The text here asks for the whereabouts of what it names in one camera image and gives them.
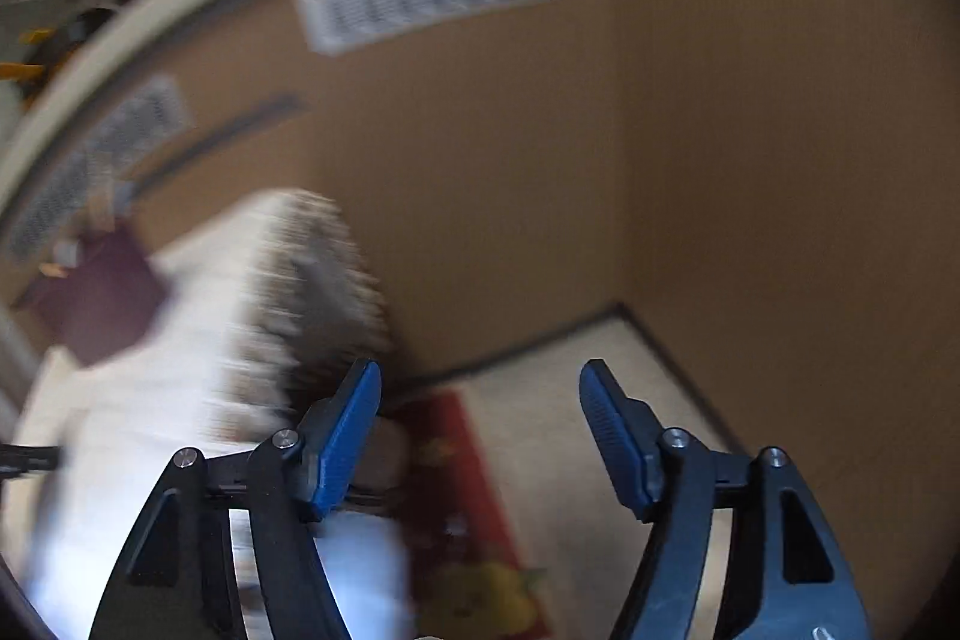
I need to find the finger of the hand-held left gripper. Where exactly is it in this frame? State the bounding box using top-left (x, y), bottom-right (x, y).
top-left (0, 443), bottom-right (62, 479)

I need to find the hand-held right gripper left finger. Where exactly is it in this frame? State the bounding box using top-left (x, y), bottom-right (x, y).
top-left (88, 358), bottom-right (385, 640)

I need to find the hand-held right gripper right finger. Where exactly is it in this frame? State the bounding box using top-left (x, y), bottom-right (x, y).
top-left (577, 358), bottom-right (875, 640)

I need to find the maroon plastic utensil holder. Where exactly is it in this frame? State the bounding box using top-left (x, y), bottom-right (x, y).
top-left (31, 227), bottom-right (170, 368)

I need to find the red floor mat yellow print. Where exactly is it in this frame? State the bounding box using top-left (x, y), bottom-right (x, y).
top-left (388, 389), bottom-right (557, 640)

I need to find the long grey vent grille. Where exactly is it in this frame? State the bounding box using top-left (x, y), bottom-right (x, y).
top-left (4, 74), bottom-right (192, 262)

